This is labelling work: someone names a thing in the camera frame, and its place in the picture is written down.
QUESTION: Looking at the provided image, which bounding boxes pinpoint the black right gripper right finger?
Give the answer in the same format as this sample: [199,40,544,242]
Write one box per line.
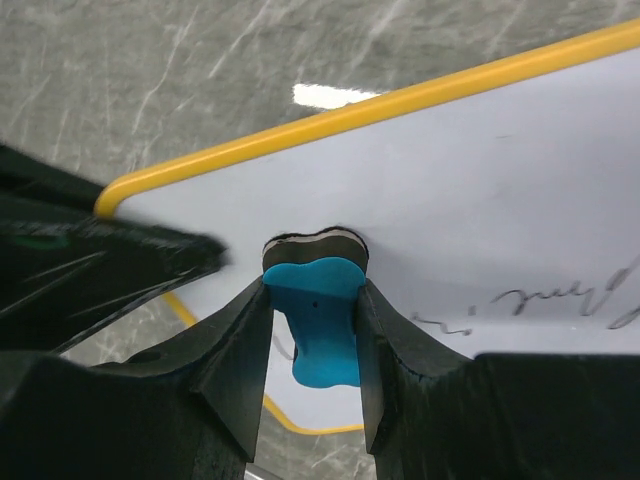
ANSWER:
[354,283,639,479]

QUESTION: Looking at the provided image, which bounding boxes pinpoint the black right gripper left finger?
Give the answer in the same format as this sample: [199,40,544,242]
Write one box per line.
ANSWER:
[1,281,273,479]

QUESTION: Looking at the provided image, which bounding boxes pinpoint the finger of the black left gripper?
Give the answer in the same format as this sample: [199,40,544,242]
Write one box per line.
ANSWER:
[1,145,227,352]

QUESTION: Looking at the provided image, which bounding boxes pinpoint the blue whiteboard eraser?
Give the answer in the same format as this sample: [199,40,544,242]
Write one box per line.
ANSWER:
[262,226,369,389]

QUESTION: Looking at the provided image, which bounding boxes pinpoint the yellow framed whiteboard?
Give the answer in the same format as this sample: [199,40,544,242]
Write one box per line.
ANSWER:
[55,19,640,435]

